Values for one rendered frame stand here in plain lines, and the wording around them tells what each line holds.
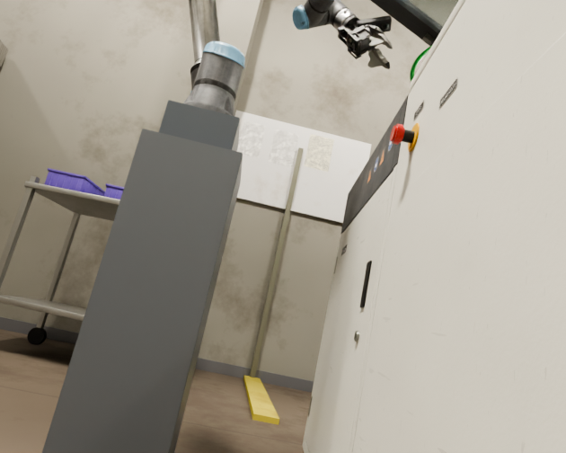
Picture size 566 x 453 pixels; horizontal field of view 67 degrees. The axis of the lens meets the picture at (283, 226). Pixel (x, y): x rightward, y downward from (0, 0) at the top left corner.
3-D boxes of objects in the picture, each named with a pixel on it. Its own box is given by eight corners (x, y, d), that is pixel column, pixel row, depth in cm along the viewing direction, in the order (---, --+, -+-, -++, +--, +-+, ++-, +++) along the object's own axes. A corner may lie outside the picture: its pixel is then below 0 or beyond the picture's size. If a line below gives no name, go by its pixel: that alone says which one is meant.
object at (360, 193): (342, 232, 150) (349, 190, 154) (354, 234, 150) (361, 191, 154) (391, 170, 90) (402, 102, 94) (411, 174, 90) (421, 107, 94)
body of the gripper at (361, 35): (357, 61, 142) (337, 41, 147) (378, 49, 143) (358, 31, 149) (358, 41, 135) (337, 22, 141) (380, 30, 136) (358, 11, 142)
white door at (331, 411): (302, 437, 137) (340, 233, 152) (309, 438, 137) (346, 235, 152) (331, 534, 73) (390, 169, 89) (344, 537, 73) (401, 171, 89)
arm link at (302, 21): (300, -6, 137) (328, -12, 141) (287, 14, 147) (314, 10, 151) (309, 16, 137) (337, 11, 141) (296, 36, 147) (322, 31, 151)
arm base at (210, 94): (174, 103, 106) (184, 68, 108) (181, 128, 120) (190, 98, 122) (234, 118, 107) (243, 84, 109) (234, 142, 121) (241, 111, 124)
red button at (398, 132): (386, 152, 79) (390, 127, 80) (407, 156, 79) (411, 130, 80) (394, 140, 74) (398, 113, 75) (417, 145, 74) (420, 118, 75)
